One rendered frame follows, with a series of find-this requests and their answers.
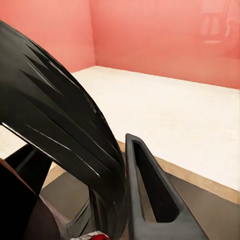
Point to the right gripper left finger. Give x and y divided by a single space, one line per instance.
22 175

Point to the countertop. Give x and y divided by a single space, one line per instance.
10 143
192 129

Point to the electric kettle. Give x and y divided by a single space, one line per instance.
46 106

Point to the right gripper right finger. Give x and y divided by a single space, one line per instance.
174 220

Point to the cabinet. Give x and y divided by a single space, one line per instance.
67 195
218 217

